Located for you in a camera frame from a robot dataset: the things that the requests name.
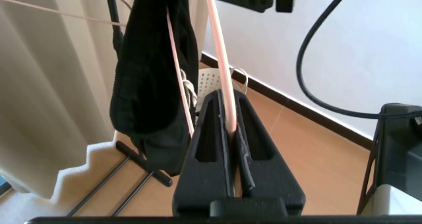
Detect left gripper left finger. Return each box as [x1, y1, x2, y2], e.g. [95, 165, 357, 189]
[172, 89, 235, 217]

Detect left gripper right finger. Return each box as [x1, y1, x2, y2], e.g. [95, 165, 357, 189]
[234, 90, 307, 217]

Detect black shorts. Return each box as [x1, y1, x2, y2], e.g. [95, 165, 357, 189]
[109, 0, 200, 177]

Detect black clothes rack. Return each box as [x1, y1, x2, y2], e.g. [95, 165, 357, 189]
[65, 0, 173, 217]

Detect white laundry basket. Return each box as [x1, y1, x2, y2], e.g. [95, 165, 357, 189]
[196, 67, 249, 113]

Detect beige curtain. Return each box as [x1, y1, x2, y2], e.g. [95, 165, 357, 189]
[0, 0, 209, 200]

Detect window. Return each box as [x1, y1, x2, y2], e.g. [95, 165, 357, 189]
[0, 175, 14, 197]

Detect black cable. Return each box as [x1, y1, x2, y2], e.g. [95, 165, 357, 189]
[295, 0, 422, 120]

